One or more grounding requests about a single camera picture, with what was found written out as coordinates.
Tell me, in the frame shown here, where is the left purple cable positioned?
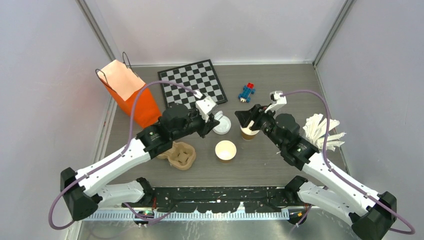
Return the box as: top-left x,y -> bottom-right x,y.
48,80 -> 204,230

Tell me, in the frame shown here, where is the brown paper coffee cup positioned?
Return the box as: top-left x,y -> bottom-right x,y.
214,140 -> 237,163

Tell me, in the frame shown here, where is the white plastic cup lid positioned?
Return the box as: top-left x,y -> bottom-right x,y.
213,110 -> 232,135

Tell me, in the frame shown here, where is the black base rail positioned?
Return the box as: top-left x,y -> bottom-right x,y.
129,186 -> 311,214

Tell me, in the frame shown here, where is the black white chessboard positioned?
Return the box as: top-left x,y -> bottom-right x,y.
157,59 -> 228,109

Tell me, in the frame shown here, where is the brown pulp cup carrier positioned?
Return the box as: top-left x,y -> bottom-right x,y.
157,141 -> 197,171

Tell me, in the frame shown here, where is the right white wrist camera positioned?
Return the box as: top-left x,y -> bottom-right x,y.
264,90 -> 287,113

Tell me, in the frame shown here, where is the orange paper bag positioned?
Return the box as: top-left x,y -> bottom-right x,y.
95,52 -> 162,128

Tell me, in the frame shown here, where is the purple cable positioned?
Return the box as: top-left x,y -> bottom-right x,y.
279,89 -> 416,235
48,80 -> 204,230

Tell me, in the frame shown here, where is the white paper-wrapped straws bundle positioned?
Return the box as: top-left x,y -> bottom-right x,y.
302,114 -> 346,152

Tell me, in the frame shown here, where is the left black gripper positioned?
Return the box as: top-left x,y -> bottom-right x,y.
171,103 -> 220,142

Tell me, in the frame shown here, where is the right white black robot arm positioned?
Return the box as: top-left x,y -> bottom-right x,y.
234,104 -> 397,240

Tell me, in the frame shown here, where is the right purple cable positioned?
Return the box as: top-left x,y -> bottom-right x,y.
279,89 -> 416,235

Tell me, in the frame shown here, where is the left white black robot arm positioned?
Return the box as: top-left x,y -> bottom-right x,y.
60,99 -> 219,221

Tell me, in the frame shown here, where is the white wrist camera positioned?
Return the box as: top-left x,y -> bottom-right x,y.
194,90 -> 217,123
264,90 -> 287,113

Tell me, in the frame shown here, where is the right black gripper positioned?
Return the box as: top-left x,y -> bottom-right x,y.
235,103 -> 285,149

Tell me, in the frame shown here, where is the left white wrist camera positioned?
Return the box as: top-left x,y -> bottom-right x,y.
194,90 -> 217,123

